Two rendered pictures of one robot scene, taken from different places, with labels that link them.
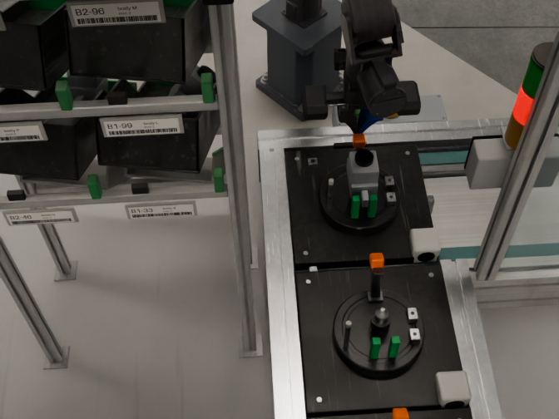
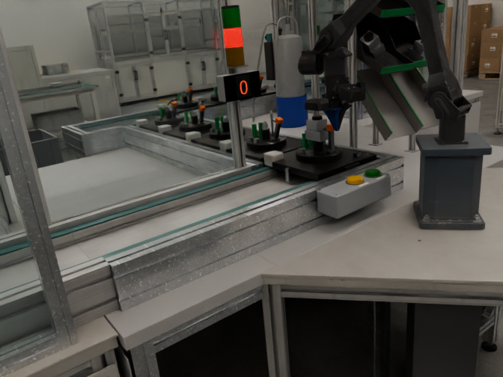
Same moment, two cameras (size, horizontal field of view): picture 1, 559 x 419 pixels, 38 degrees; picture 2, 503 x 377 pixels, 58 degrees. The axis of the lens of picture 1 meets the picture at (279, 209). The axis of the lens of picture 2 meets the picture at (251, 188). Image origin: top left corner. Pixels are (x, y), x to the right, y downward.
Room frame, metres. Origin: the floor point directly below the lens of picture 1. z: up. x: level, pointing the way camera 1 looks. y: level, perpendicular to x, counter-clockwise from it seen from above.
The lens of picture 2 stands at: (1.82, -1.03, 1.36)
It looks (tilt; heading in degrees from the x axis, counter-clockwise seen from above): 20 degrees down; 148
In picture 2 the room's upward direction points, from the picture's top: 5 degrees counter-clockwise
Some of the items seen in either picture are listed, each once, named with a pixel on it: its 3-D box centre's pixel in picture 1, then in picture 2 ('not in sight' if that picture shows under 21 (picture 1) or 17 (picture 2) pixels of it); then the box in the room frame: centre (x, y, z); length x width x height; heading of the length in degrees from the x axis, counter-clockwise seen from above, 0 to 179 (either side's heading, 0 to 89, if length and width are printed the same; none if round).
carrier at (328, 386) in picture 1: (380, 322); (265, 132); (0.56, -0.15, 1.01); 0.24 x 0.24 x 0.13; 3
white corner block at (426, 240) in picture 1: (423, 245); (273, 158); (0.72, -0.24, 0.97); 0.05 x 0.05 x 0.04; 3
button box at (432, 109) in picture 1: (388, 120); (355, 192); (1.03, -0.21, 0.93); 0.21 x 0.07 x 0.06; 93
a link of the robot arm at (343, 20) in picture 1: (378, 60); (319, 53); (0.85, -0.15, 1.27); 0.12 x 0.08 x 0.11; 14
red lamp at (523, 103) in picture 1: (536, 101); (233, 37); (0.71, -0.33, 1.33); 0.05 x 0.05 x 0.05
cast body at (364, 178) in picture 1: (363, 174); (315, 127); (0.80, -0.14, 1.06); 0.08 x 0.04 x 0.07; 3
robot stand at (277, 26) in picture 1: (304, 51); (448, 179); (1.19, -0.05, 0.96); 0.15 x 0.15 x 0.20; 44
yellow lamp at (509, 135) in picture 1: (526, 126); (235, 56); (0.71, -0.33, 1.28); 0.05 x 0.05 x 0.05
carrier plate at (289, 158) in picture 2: (358, 204); (319, 159); (0.81, -0.14, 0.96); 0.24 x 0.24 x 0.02; 3
